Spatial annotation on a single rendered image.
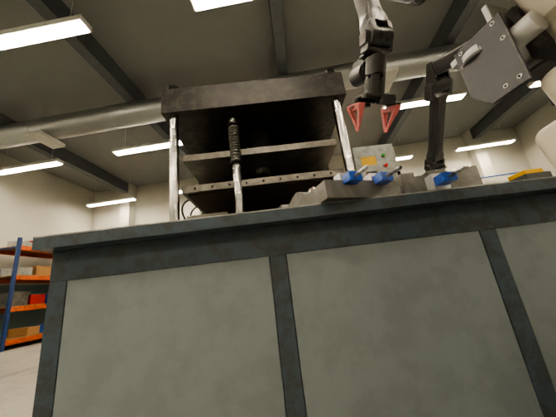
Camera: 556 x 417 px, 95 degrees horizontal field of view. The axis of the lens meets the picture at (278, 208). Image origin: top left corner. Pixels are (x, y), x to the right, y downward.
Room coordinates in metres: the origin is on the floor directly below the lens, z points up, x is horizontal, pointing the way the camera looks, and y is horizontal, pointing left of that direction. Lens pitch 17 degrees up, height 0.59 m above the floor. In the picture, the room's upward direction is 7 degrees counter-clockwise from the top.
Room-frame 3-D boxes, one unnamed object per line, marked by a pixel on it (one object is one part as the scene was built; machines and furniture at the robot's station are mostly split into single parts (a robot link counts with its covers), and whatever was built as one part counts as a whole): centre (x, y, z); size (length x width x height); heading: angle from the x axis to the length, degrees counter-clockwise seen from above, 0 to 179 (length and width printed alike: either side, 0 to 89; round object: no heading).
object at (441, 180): (0.70, -0.50, 0.83); 0.13 x 0.05 x 0.05; 4
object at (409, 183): (1.04, -0.54, 0.87); 0.50 x 0.26 x 0.14; 2
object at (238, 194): (1.56, 0.24, 1.10); 0.05 x 0.05 x 1.30
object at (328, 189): (0.95, -0.18, 0.85); 0.50 x 0.26 x 0.11; 19
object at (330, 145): (1.97, 0.08, 1.51); 1.10 x 0.70 x 0.05; 92
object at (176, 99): (1.91, 0.08, 1.75); 1.30 x 0.84 x 0.61; 92
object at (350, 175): (0.68, -0.22, 0.85); 0.13 x 0.05 x 0.05; 19
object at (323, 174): (1.96, 0.08, 1.26); 1.10 x 0.74 x 0.05; 92
